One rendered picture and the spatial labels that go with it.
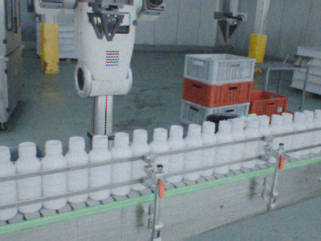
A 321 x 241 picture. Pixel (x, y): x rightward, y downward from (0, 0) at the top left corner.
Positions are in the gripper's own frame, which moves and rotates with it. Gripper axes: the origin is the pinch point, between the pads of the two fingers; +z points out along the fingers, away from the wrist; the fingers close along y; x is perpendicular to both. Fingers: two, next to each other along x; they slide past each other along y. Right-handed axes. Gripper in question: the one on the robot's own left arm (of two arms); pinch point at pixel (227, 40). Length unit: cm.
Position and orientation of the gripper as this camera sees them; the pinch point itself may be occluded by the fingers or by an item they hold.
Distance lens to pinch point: 128.9
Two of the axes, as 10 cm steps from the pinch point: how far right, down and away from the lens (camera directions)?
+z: -0.6, 9.6, 2.7
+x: -8.6, 0.9, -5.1
